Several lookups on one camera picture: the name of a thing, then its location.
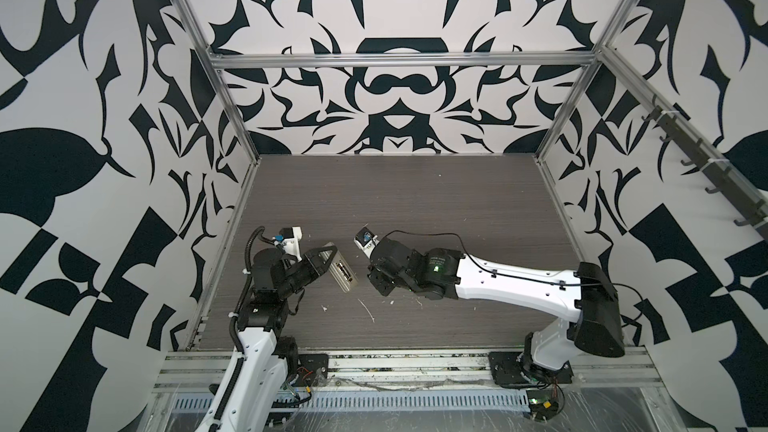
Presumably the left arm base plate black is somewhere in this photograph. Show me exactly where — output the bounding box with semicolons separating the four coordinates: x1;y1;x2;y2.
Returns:
287;353;330;388

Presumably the black corrugated left cable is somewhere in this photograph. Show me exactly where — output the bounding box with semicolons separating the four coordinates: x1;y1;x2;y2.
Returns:
244;226;280;274

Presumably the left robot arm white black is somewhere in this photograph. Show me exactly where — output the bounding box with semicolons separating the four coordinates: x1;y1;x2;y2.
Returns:
197;244;338;431

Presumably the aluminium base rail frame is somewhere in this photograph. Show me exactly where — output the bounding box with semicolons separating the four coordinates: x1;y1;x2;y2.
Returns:
150;347;664;394

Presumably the white slotted cable duct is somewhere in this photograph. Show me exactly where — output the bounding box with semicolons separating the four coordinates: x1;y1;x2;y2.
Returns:
170;389;530;414

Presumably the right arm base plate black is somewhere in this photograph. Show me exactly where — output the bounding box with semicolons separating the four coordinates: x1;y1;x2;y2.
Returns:
488;351;573;389

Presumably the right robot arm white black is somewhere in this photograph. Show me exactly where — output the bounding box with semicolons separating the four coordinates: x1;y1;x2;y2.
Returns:
355;232;625;374

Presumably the grey wall hook rack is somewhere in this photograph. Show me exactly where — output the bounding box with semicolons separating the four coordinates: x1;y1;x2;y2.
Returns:
642;101;767;241

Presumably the small circuit board right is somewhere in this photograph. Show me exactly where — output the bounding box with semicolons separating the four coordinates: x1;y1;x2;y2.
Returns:
524;389;564;423

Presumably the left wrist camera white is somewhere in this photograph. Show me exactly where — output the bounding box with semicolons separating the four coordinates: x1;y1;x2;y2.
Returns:
273;227;303;261

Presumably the white remote control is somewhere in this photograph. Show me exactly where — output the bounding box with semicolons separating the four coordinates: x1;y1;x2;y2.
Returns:
328;250;358;293

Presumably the horizontal aluminium frame bar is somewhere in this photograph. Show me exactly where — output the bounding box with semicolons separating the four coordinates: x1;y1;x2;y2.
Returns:
209;51;596;70

